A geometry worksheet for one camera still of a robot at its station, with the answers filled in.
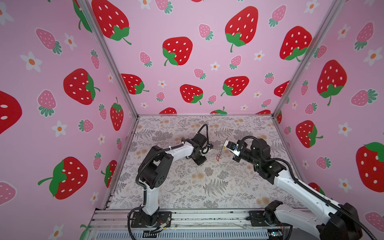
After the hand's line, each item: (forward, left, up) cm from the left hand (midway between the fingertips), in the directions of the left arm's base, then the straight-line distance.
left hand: (201, 159), depth 95 cm
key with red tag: (-6, -9, +13) cm, 17 cm away
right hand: (-3, -12, +23) cm, 26 cm away
